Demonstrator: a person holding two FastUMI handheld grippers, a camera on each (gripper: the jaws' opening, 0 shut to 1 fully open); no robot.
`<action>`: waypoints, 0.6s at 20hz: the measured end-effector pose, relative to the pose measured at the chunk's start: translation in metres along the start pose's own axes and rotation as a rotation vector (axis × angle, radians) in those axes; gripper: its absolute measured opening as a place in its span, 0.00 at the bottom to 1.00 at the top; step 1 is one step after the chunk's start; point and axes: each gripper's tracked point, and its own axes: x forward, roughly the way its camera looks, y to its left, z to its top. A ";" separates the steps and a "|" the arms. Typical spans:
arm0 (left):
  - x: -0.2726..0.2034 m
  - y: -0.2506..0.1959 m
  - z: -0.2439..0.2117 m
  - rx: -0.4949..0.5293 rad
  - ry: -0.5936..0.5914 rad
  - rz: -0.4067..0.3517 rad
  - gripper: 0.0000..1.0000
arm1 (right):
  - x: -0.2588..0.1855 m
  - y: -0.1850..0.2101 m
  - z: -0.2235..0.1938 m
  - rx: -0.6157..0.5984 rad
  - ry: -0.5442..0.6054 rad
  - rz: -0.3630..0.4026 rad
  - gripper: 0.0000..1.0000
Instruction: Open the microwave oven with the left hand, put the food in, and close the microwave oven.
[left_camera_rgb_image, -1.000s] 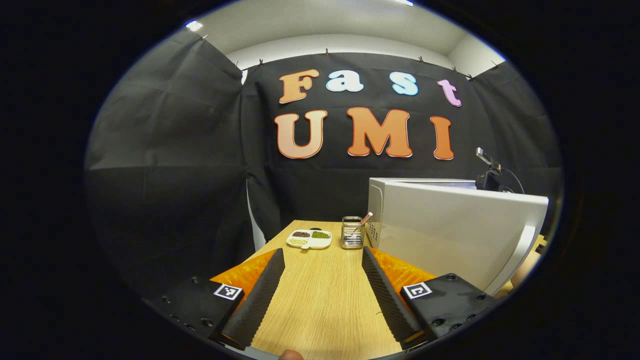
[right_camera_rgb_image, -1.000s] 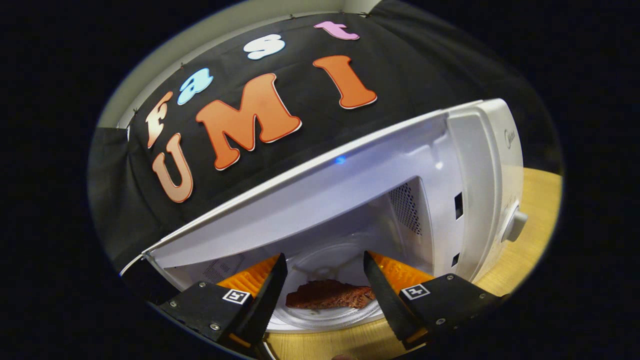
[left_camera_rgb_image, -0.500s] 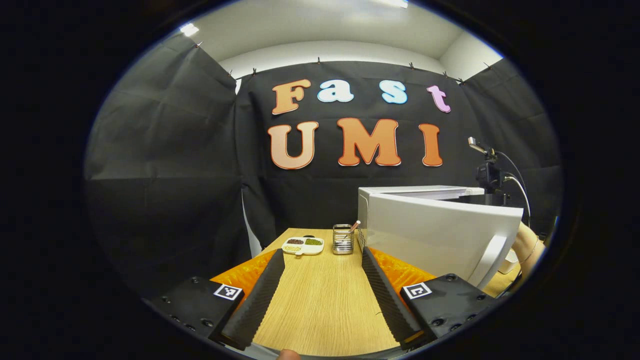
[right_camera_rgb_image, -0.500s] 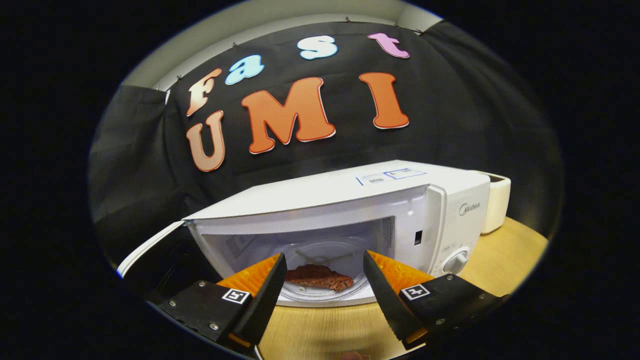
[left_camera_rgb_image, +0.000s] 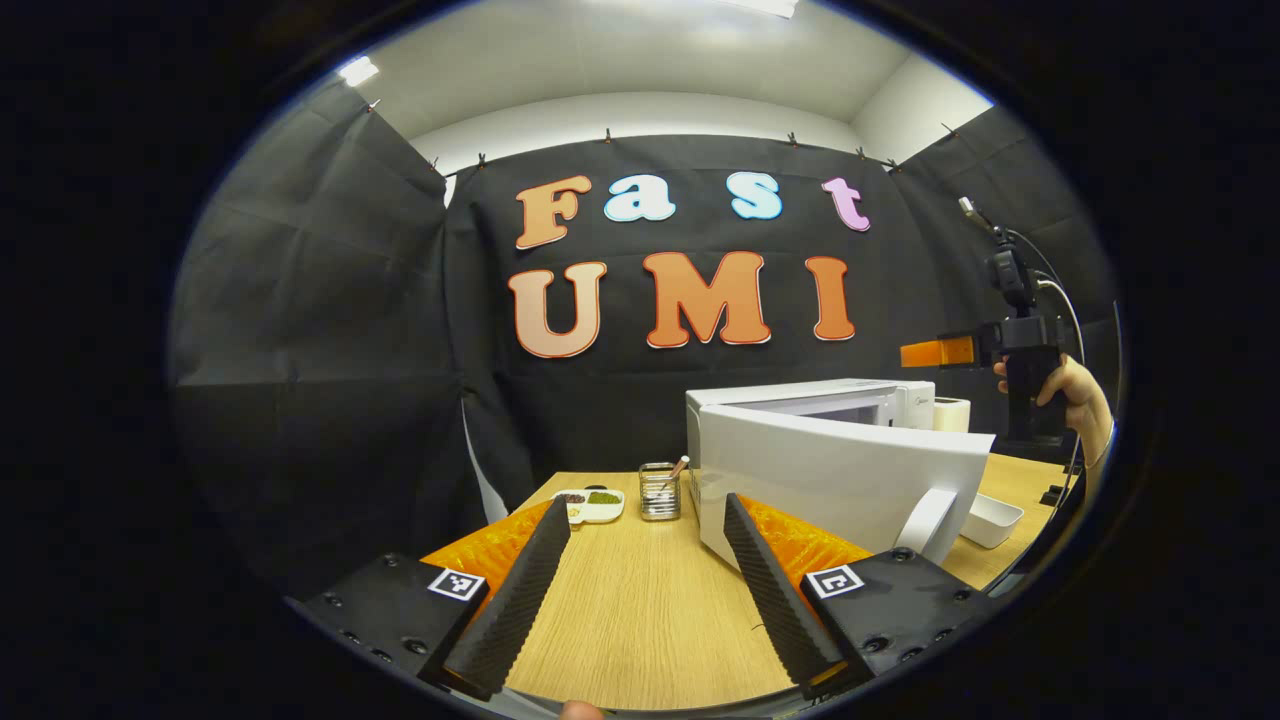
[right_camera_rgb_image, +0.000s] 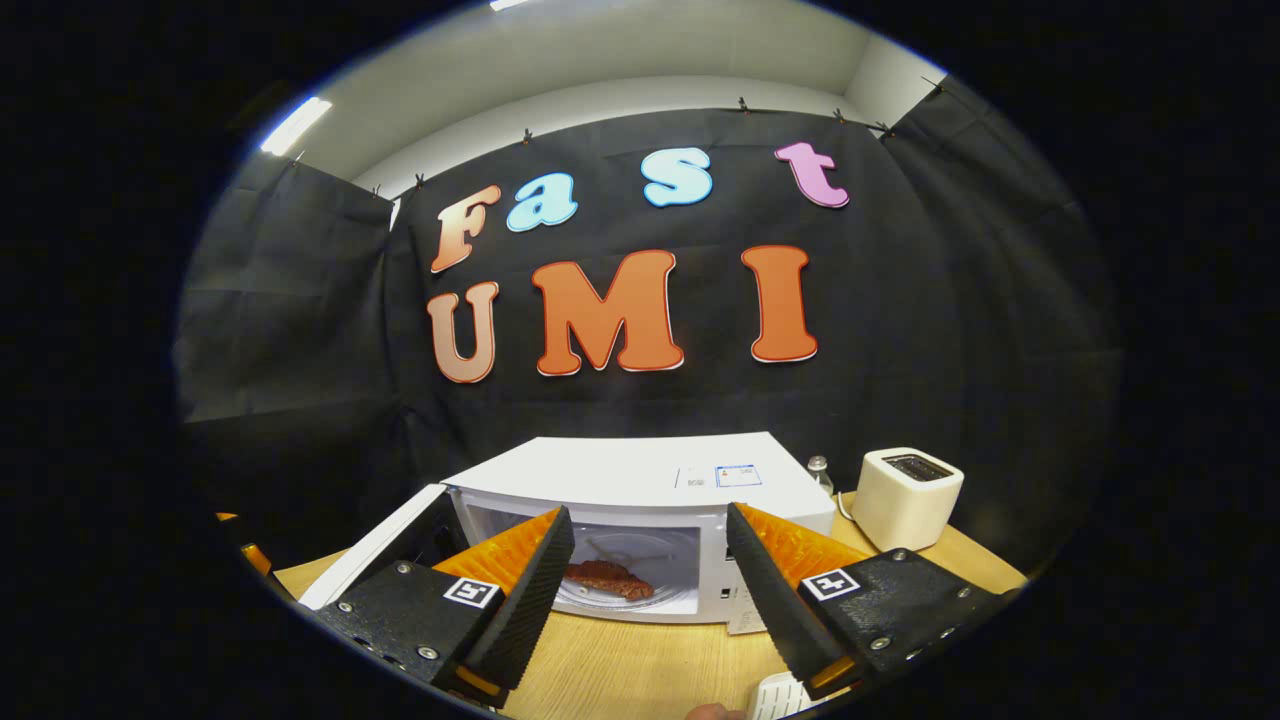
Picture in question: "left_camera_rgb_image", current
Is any white ribbed food tray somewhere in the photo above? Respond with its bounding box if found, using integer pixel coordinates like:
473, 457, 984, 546
958, 492, 1026, 550

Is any white divided bean dish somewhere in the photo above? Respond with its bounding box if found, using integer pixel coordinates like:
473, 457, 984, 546
551, 488, 627, 526

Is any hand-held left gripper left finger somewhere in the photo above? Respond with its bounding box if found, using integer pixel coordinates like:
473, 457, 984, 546
285, 496, 571, 703

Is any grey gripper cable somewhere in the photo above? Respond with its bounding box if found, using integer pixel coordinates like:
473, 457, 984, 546
1005, 228, 1089, 501

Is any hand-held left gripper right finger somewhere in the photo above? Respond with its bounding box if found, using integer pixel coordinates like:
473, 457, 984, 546
722, 492, 996, 701

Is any metal mesh utensil holder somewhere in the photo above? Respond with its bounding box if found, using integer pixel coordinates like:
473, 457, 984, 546
638, 462, 683, 522

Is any black backdrop cloth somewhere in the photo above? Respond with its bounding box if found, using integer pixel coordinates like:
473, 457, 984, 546
168, 80, 1121, 601

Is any white microwave oven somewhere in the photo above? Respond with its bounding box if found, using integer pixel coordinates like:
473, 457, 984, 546
685, 378, 998, 573

